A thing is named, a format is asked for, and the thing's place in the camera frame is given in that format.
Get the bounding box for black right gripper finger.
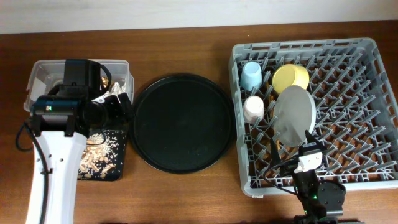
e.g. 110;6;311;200
305;131;326;155
270;139;280;164

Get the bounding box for grey round plate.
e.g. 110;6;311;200
272;85;317;147

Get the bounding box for white tissue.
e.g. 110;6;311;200
93;82;126;103

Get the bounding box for pink cup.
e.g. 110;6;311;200
243;96;265;124

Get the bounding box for yellow bowl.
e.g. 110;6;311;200
272;64;310;94

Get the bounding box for light blue cup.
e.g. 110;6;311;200
240;62;262;91

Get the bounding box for food scraps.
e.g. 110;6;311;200
79;130;127;180

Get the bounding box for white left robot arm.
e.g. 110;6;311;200
23;59;134;223

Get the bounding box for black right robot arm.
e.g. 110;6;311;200
267;131;346;224

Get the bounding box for clear plastic waste bin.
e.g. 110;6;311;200
24;59;134;112

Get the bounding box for grey plastic dishwasher rack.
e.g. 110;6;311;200
229;38;397;198

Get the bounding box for gold foil wrapper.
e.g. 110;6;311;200
101;77;109;90

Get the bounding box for black rectangular tray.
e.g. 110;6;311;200
76;129;129;182

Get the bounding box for black round tray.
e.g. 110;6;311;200
129;73;236;174

